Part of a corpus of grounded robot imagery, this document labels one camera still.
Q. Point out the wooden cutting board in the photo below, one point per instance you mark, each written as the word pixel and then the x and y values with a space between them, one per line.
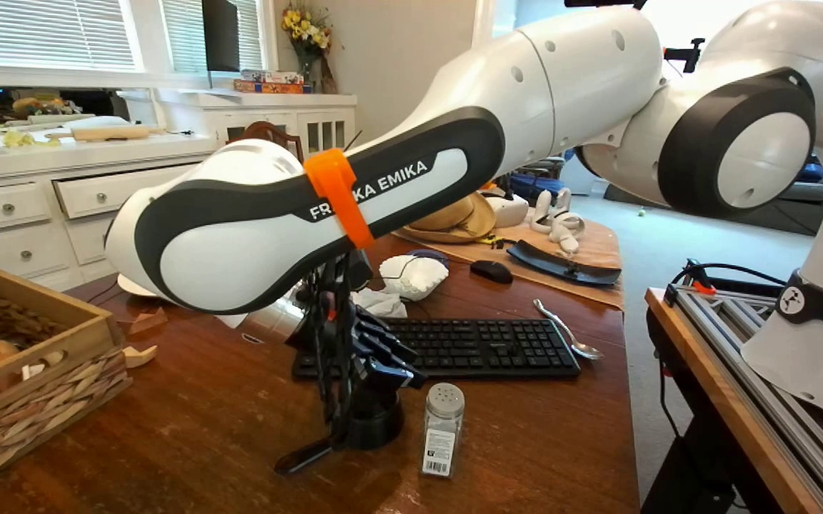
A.
pixel 592 250

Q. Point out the white dresser with drawers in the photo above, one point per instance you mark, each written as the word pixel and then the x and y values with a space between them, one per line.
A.
pixel 13 214

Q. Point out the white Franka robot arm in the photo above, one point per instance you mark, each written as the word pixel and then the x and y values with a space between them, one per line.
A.
pixel 241 247

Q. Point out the small white shell dish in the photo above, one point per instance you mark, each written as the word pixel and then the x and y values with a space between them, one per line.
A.
pixel 384 303

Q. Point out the large white shell dish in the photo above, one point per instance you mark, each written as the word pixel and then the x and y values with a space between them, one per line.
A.
pixel 422 276

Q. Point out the black rectangular panel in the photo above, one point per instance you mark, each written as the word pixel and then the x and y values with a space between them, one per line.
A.
pixel 221 33

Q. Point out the yellow flowers in vase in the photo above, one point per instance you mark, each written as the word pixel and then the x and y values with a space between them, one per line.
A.
pixel 303 37

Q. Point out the black computer mouse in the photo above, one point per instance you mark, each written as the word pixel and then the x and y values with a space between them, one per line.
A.
pixel 492 271

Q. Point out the white cabinet with grid doors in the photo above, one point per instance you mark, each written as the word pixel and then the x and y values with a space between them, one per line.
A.
pixel 327 119

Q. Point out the metal spoon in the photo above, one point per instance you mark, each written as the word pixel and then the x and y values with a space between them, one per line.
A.
pixel 570 331

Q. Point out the small light wood piece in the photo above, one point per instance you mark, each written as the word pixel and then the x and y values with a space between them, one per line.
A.
pixel 146 320
pixel 140 357

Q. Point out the white plate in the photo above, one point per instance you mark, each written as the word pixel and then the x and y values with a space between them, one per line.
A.
pixel 136 287

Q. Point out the glass spice shaker bottle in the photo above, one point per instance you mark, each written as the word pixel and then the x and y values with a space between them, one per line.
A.
pixel 444 433

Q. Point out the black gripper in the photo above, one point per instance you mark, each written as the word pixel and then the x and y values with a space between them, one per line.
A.
pixel 356 343

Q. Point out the white window blinds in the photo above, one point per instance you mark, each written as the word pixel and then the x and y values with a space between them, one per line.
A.
pixel 40 29

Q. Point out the black computer keyboard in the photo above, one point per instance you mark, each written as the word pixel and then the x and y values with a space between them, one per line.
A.
pixel 486 347

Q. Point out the woven wooden basket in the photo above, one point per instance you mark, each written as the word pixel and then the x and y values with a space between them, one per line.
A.
pixel 30 381

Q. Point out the straw hat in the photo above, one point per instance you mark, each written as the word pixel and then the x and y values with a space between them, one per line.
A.
pixel 464 218

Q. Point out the white curved object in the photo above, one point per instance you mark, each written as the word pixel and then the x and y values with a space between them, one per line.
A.
pixel 556 218

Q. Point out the brown wooden chair back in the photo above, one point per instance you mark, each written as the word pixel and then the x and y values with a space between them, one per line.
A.
pixel 263 133

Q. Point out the robot stand with wooden edge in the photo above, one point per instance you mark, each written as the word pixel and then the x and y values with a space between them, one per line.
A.
pixel 744 381

